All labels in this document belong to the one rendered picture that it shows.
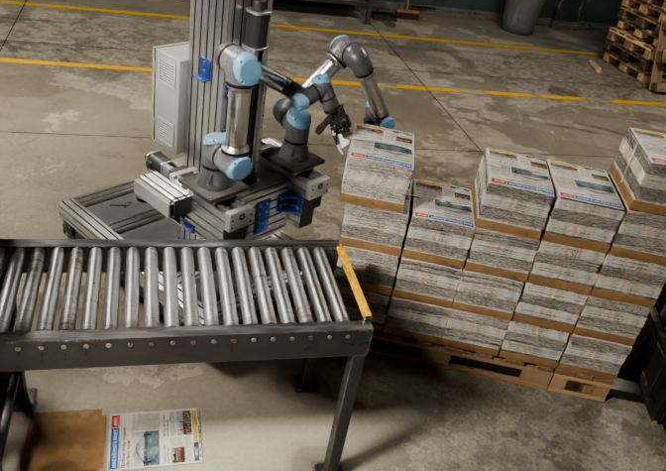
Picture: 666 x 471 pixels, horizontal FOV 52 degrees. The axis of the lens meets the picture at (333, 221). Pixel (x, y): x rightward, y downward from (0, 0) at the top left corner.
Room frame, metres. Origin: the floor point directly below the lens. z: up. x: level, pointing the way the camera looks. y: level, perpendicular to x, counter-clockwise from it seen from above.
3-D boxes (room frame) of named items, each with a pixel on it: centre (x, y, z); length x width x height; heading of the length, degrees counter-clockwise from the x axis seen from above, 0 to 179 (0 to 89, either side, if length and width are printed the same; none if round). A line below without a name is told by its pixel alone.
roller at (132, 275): (1.82, 0.64, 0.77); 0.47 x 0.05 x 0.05; 18
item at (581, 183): (2.73, -1.06, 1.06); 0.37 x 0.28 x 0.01; 179
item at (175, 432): (1.84, 0.56, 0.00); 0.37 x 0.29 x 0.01; 108
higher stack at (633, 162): (2.74, -1.36, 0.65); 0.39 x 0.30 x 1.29; 178
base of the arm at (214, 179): (2.58, 0.55, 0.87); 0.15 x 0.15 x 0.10
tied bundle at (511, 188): (2.76, -0.77, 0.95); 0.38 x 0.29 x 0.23; 177
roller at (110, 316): (1.80, 0.71, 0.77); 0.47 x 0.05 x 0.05; 18
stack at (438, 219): (2.76, -0.63, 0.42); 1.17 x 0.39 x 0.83; 88
